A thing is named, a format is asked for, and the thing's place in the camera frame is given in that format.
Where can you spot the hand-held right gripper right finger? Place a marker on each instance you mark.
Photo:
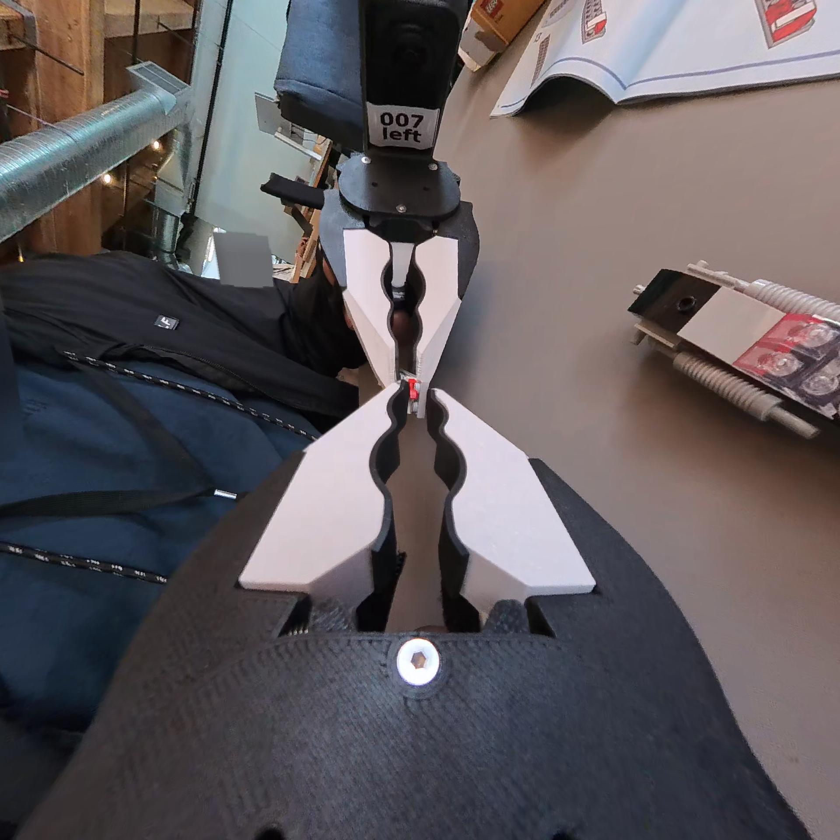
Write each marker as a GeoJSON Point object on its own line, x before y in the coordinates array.
{"type": "Point", "coordinates": [512, 525]}

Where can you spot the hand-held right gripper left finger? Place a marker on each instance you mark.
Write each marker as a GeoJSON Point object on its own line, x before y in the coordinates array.
{"type": "Point", "coordinates": [315, 525]}

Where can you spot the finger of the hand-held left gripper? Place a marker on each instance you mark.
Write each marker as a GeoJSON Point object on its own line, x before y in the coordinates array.
{"type": "Point", "coordinates": [364, 282]}
{"type": "Point", "coordinates": [439, 282]}

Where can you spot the small red grey toy brick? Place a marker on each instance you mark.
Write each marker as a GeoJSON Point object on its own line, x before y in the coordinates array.
{"type": "Point", "coordinates": [413, 388]}

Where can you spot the grey black toy brick model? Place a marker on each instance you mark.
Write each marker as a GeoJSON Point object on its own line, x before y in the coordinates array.
{"type": "Point", "coordinates": [722, 315]}

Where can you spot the grey desk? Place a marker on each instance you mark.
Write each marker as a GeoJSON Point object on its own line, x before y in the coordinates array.
{"type": "Point", "coordinates": [590, 197]}

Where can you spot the blue fabric chair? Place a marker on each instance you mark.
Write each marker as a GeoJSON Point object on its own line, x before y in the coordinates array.
{"type": "Point", "coordinates": [315, 59]}

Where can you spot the yellow toy brick box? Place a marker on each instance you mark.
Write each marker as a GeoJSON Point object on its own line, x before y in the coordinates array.
{"type": "Point", "coordinates": [505, 23]}

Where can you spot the black chair armrest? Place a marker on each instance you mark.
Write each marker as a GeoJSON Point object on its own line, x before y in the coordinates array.
{"type": "Point", "coordinates": [292, 187]}

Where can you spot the dark blue hoodie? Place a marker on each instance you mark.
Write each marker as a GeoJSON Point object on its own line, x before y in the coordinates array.
{"type": "Point", "coordinates": [98, 459]}

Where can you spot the toy brick instruction booklet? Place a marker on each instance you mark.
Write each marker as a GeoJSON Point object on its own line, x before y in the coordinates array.
{"type": "Point", "coordinates": [656, 52]}

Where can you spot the silver ventilation duct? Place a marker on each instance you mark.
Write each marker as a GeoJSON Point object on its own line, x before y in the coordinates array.
{"type": "Point", "coordinates": [79, 144]}

